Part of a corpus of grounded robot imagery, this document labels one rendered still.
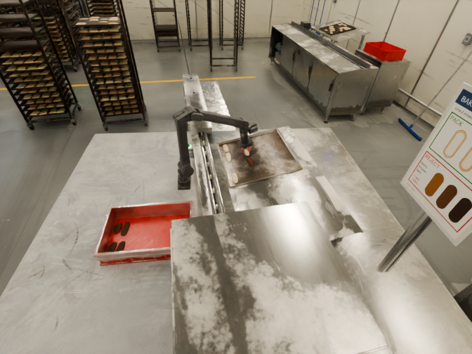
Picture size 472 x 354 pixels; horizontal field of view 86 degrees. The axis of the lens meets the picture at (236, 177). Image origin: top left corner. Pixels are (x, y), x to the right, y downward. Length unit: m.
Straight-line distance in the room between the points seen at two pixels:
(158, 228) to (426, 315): 1.38
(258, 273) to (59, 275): 1.06
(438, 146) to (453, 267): 1.98
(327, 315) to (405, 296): 0.80
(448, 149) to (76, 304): 1.62
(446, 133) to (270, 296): 0.83
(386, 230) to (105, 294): 1.55
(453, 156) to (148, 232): 1.41
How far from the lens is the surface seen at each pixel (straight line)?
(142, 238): 1.53
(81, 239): 1.66
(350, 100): 4.39
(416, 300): 1.58
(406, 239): 1.38
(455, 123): 1.16
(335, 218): 1.48
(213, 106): 2.74
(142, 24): 8.59
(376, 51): 4.85
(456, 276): 3.00
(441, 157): 1.19
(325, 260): 0.89
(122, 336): 1.32
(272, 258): 0.85
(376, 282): 1.53
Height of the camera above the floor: 2.02
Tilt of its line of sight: 42 degrees down
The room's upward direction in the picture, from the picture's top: 2 degrees clockwise
